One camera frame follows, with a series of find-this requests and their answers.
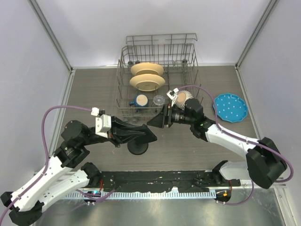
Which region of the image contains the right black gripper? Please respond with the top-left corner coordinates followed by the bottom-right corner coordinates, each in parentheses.
top-left (147, 103), bottom-right (194, 128)

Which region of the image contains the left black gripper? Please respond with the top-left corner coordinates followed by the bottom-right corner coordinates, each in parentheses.
top-left (81, 115), bottom-right (144, 147)

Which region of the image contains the black phone stand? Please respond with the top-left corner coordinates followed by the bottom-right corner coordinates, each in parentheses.
top-left (127, 140), bottom-right (149, 155)

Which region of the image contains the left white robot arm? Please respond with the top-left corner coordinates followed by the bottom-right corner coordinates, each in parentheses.
top-left (0, 115), bottom-right (157, 226)

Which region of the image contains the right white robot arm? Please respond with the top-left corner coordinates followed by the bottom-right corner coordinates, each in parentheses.
top-left (147, 98), bottom-right (287, 189)

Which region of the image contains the clear glass cup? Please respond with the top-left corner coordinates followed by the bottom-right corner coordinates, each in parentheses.
top-left (152, 95), bottom-right (166, 107)

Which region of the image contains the blue mug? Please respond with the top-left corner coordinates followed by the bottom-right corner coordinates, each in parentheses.
top-left (129, 94), bottom-right (149, 108)

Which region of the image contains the striped ceramic bowl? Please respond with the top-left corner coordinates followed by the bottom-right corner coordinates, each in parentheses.
top-left (175, 90), bottom-right (194, 109)

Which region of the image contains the front beige plate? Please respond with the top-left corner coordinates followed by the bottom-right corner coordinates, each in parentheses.
top-left (129, 74), bottom-right (166, 92)

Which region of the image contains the beige plate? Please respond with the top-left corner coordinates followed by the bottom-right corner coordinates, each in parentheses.
top-left (129, 74), bottom-right (166, 92)
top-left (131, 62), bottom-right (164, 76)

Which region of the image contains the rear beige plate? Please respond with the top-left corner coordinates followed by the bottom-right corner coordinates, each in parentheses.
top-left (131, 62), bottom-right (164, 76)

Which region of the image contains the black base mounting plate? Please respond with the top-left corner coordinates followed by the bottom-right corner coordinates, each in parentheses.
top-left (84, 170), bottom-right (241, 193)

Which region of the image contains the blue dotted plate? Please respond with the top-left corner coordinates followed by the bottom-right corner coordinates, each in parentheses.
top-left (213, 93), bottom-right (248, 123)

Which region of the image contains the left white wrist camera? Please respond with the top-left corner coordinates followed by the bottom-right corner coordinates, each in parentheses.
top-left (91, 107), bottom-right (111, 138)

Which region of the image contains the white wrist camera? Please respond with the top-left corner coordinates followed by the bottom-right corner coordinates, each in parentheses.
top-left (91, 107), bottom-right (111, 138)
top-left (166, 88), bottom-right (179, 107)

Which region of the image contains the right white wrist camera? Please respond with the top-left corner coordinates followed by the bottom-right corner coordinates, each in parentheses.
top-left (166, 88), bottom-right (179, 107)

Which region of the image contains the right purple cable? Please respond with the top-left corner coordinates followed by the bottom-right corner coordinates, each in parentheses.
top-left (177, 85), bottom-right (294, 205)

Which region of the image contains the purple cable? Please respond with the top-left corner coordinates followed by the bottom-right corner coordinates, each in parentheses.
top-left (177, 85), bottom-right (294, 205)
top-left (0, 105), bottom-right (116, 219)

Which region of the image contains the grey wire dish rack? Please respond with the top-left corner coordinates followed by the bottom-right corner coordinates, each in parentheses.
top-left (115, 33), bottom-right (201, 123)

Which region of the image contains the perforated cable tray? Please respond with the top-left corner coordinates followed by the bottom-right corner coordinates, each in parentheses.
top-left (58, 189), bottom-right (216, 200)

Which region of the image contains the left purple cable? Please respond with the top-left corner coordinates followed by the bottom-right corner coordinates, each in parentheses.
top-left (0, 105), bottom-right (116, 219)

